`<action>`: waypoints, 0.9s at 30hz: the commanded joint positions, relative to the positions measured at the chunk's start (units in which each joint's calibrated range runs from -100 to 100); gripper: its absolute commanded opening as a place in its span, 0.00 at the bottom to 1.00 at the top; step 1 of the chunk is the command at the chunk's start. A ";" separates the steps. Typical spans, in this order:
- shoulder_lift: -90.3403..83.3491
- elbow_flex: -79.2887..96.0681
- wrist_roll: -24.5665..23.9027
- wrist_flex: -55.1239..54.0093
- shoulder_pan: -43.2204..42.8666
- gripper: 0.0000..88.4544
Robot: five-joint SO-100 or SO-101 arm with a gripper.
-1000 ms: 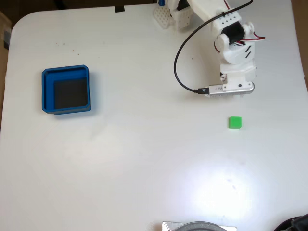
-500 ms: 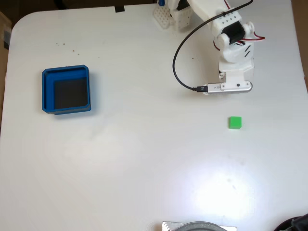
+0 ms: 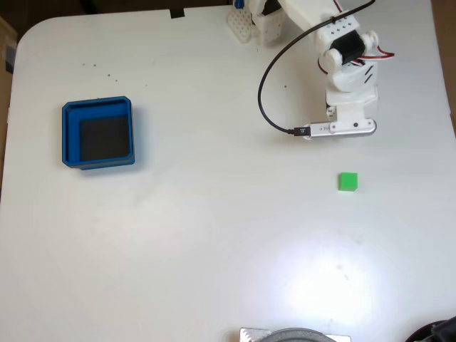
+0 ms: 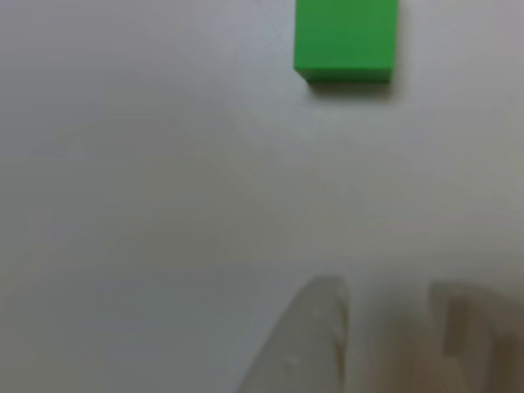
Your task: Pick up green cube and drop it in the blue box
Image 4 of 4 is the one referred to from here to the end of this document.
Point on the green cube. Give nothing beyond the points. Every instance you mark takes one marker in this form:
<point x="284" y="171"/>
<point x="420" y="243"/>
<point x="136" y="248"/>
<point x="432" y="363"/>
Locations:
<point x="346" y="37"/>

